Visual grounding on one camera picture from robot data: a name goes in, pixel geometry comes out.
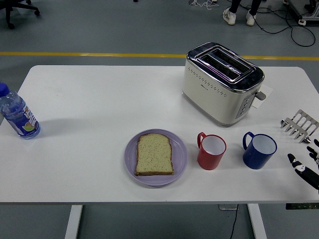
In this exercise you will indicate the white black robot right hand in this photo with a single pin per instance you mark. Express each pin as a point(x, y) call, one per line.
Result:
point(305, 171)

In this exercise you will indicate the green desk control panel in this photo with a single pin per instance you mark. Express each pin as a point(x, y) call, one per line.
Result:
point(299, 206)

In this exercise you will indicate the slice of toast bread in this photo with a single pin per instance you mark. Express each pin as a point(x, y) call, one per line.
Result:
point(154, 155)

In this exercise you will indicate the silver metal toast rack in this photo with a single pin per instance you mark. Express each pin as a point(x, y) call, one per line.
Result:
point(302, 124)

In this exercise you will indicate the white table leg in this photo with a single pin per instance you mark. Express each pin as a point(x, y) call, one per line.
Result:
point(256, 221)
point(73, 221)

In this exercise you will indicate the white paper card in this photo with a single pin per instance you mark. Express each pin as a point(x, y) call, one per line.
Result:
point(268, 90)

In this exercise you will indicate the cream and chrome toaster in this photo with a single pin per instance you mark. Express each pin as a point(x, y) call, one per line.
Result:
point(211, 99)

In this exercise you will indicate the purple round plate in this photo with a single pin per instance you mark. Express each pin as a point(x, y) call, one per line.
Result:
point(179, 159)

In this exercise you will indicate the metal equipment cart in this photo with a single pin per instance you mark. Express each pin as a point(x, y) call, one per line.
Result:
point(307, 8)

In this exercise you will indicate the person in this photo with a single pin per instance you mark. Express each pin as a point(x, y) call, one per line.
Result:
point(230, 16)

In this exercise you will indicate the clear water bottle blue cap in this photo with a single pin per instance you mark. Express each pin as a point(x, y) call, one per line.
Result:
point(20, 117)

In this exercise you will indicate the black office chair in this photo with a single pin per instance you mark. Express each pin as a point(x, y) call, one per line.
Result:
point(10, 10)

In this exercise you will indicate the grey under-table bracket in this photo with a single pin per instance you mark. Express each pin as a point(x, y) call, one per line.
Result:
point(224, 207)

